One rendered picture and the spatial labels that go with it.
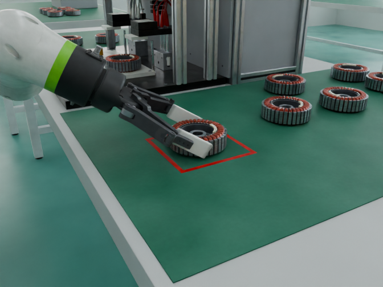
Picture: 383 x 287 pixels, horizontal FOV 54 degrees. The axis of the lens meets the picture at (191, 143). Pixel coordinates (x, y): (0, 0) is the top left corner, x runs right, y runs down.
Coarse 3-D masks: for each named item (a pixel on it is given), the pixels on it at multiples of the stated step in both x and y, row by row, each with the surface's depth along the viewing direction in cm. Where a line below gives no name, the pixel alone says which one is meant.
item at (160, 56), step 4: (156, 52) 121; (160, 52) 118; (164, 52) 118; (168, 52) 118; (172, 52) 118; (156, 56) 121; (160, 56) 119; (164, 56) 117; (168, 56) 118; (172, 56) 118; (156, 60) 122; (160, 60) 119; (164, 60) 117; (172, 60) 119; (156, 64) 123; (160, 64) 120; (164, 64) 118; (172, 64) 119; (160, 68) 120; (164, 68) 118; (168, 68) 119; (172, 68) 120
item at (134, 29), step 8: (136, 24) 111; (144, 24) 111; (152, 24) 112; (136, 32) 112; (144, 32) 111; (152, 32) 112; (160, 32) 114; (168, 32) 115; (168, 40) 117; (168, 48) 118
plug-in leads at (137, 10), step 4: (128, 0) 135; (140, 0) 136; (128, 4) 136; (132, 4) 132; (136, 4) 136; (140, 4) 136; (128, 8) 136; (132, 8) 132; (136, 8) 136; (128, 12) 136; (132, 12) 133; (136, 12) 137; (132, 16) 133; (136, 16) 137; (140, 16) 139; (144, 16) 138
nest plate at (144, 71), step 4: (140, 68) 116; (144, 68) 116; (148, 68) 116; (120, 72) 112; (124, 72) 112; (128, 72) 112; (132, 72) 112; (136, 72) 112; (140, 72) 112; (144, 72) 112; (148, 72) 112; (152, 72) 113; (128, 76) 110; (132, 76) 110; (136, 76) 111; (140, 76) 111
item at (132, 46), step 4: (128, 40) 141; (136, 40) 138; (140, 40) 137; (144, 40) 138; (128, 44) 142; (132, 44) 138; (136, 44) 136; (140, 44) 137; (144, 44) 138; (128, 48) 143; (132, 48) 139; (136, 48) 137; (140, 48) 138; (144, 48) 138; (132, 52) 140; (136, 52) 137; (140, 52) 138; (144, 52) 139
